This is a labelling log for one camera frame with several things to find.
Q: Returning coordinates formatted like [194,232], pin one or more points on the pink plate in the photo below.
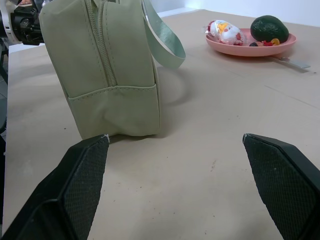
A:
[247,46]

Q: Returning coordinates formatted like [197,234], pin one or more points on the dark green avocado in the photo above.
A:
[269,27]

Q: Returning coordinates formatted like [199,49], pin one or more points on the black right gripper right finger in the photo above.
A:
[282,185]

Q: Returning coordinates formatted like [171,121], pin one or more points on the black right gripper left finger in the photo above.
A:
[75,190]

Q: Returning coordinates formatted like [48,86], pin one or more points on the small colourful toy pieces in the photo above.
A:
[265,43]

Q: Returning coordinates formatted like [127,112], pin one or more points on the light green fabric bag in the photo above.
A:
[107,72]

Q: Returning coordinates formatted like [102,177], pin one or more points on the grey tape strip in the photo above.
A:
[295,62]

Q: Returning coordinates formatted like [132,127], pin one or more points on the white red wrapped egg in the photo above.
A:
[225,32]

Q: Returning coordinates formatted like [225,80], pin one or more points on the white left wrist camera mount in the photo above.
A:
[6,20]

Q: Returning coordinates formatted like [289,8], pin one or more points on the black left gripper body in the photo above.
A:
[26,27]

